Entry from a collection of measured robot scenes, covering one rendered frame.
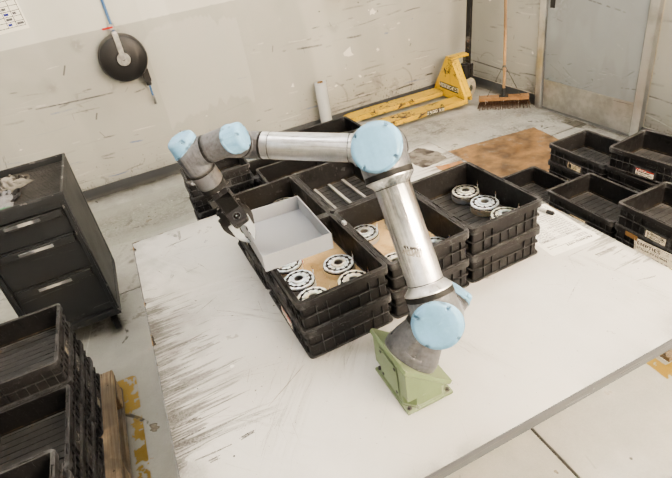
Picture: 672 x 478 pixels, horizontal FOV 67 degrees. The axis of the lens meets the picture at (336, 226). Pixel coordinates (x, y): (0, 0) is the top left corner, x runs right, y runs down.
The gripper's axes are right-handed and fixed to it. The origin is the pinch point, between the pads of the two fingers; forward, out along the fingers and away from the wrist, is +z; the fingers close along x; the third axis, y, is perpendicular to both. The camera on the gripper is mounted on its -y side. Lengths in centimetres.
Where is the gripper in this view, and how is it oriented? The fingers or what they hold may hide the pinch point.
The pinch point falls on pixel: (250, 238)
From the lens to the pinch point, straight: 148.2
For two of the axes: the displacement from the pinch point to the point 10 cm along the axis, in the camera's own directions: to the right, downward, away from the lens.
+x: -7.9, 5.8, -1.7
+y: -4.7, -4.0, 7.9
